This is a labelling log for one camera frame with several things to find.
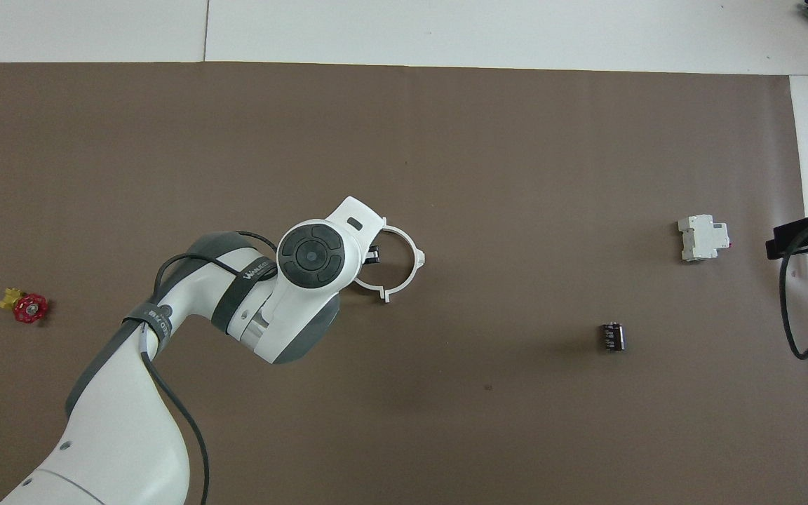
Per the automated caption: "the grey circuit breaker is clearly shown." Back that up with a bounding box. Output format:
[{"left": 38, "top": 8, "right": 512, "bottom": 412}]
[{"left": 678, "top": 214, "right": 731, "bottom": 263}]

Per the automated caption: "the brown table mat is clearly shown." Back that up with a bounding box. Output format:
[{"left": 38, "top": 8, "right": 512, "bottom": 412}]
[{"left": 0, "top": 62, "right": 808, "bottom": 505}]

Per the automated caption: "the black cylindrical capacitor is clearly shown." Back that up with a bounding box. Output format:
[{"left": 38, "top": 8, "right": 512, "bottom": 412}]
[{"left": 599, "top": 321, "right": 626, "bottom": 352}]

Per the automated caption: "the white half-ring pipe clamp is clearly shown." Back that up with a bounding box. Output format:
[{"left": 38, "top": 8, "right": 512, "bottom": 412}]
[
  {"left": 353, "top": 275, "right": 392, "bottom": 304},
  {"left": 379, "top": 225, "right": 426, "bottom": 304}
]

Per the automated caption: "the red and yellow valve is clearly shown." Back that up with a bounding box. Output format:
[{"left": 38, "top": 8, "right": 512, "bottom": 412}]
[{"left": 0, "top": 286, "right": 50, "bottom": 325}]

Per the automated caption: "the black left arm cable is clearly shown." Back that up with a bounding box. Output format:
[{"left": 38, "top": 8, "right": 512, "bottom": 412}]
[{"left": 140, "top": 231, "right": 280, "bottom": 505}]

